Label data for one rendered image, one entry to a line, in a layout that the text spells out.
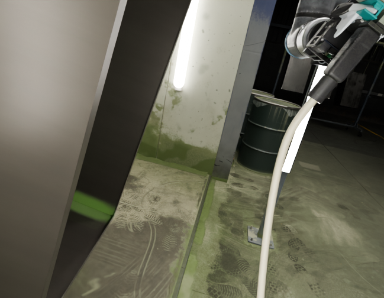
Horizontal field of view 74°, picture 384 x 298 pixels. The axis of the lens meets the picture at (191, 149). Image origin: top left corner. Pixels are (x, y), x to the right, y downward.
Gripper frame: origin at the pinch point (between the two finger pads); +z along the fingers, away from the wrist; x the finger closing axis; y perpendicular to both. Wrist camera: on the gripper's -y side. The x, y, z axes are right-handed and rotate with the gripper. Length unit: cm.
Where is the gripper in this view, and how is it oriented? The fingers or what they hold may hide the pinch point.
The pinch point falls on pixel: (383, 15)
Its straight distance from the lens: 56.2
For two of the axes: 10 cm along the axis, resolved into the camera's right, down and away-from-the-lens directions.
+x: -8.2, -5.5, -1.4
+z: -0.6, 3.3, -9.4
